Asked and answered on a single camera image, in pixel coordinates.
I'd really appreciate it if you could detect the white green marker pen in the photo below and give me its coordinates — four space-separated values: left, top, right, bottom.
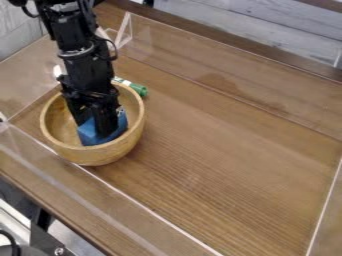
112 76 148 97

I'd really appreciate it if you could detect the blue rectangular block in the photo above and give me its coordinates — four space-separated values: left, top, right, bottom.
77 111 128 146

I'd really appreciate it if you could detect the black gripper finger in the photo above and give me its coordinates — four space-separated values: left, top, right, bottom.
65 98 91 126
91 105 119 137

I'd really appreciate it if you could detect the clear acrylic corner bracket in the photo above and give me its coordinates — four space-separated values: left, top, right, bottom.
95 12 132 51

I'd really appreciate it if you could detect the black cable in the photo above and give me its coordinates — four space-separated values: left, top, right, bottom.
0 229 21 256

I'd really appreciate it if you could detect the brown wooden bowl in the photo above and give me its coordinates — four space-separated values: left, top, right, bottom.
39 82 145 166

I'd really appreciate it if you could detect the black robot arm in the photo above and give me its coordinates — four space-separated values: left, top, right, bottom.
8 0 120 137

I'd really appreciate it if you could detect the black metal table frame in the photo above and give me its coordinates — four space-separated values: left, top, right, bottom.
0 178 76 256

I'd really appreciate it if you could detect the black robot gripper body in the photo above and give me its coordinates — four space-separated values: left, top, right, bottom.
57 39 120 112

